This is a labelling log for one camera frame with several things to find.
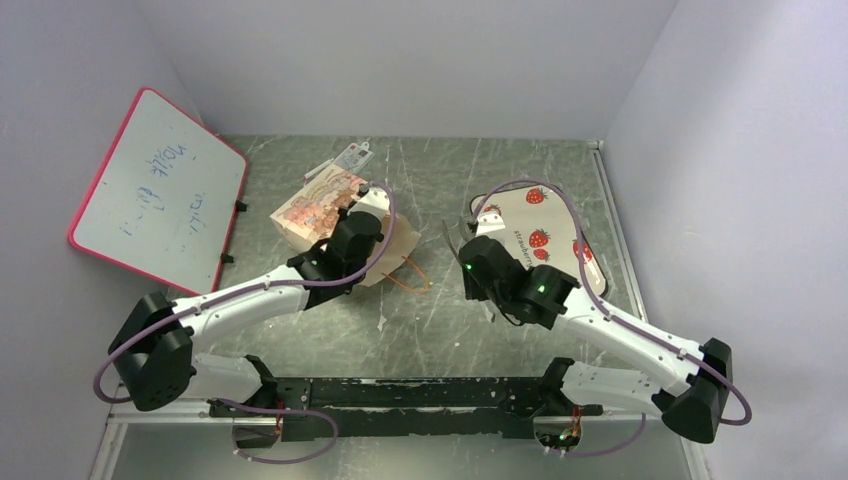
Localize beige paper gift bag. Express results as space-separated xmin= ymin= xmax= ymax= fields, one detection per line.
xmin=270 ymin=166 xmax=432 ymax=294

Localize metal food tongs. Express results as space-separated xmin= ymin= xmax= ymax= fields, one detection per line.
xmin=441 ymin=215 xmax=496 ymax=323

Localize strawberry print white tray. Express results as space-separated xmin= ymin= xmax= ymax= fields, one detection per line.
xmin=481 ymin=185 xmax=608 ymax=296

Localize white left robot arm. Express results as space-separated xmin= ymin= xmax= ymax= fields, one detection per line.
xmin=108 ymin=211 xmax=384 ymax=416

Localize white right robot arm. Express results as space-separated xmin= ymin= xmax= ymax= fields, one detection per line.
xmin=458 ymin=236 xmax=732 ymax=444

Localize clear plastic package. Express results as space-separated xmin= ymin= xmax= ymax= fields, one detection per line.
xmin=303 ymin=141 xmax=374 ymax=184

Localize pink framed whiteboard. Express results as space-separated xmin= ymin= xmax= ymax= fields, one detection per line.
xmin=67 ymin=87 xmax=248 ymax=295

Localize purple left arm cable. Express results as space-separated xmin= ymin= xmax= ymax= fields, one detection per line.
xmin=92 ymin=182 xmax=397 ymax=465

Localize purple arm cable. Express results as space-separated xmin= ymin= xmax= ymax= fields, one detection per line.
xmin=471 ymin=178 xmax=753 ymax=460
xmin=92 ymin=182 xmax=397 ymax=465

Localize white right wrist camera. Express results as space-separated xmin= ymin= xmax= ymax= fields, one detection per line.
xmin=471 ymin=211 xmax=507 ymax=242

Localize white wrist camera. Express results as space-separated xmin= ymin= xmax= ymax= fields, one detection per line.
xmin=349 ymin=185 xmax=391 ymax=220
xmin=471 ymin=211 xmax=507 ymax=242

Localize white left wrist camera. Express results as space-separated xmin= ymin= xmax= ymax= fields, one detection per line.
xmin=349 ymin=185 xmax=391 ymax=220

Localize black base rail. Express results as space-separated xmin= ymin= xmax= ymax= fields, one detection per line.
xmin=208 ymin=377 xmax=603 ymax=448

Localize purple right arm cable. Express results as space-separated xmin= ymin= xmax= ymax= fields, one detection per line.
xmin=471 ymin=178 xmax=753 ymax=460

